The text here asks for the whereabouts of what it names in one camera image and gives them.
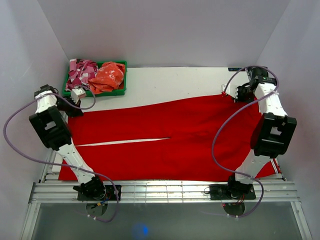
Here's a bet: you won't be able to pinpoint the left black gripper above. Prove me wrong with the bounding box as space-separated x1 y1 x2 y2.
55 94 83 119

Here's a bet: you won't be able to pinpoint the red trousers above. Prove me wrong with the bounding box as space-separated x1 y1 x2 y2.
58 93 282 182

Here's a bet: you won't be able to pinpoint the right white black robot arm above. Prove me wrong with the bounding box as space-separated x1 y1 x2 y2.
225 66 297 200

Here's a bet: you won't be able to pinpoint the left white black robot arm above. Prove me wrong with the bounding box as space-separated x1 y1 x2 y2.
29 84 106 200

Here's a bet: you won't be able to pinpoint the pink patterned garment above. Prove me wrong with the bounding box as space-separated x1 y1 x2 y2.
65 58 99 92

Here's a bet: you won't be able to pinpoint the orange crumpled garment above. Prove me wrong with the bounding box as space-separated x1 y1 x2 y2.
88 61 126 95

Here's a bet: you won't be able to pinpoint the green plastic tray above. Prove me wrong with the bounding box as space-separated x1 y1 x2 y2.
62 60 127 97

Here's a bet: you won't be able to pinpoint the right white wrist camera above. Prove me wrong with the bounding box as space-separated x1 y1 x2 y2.
220 84 239 100

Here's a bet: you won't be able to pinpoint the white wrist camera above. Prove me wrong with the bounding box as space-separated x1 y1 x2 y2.
220 84 239 100
70 87 87 103

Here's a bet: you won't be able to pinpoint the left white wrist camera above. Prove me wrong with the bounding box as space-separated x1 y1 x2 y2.
70 87 87 103

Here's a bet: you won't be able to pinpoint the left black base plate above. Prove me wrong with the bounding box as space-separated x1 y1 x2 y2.
76 184 122 202

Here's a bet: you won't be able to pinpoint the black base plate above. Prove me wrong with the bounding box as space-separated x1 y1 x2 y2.
209 184 256 200
76 184 122 202

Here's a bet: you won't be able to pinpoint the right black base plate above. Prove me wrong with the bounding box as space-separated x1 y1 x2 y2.
209 184 256 200

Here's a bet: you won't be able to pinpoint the aluminium frame rail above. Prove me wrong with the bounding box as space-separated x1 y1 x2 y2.
29 178 300 204

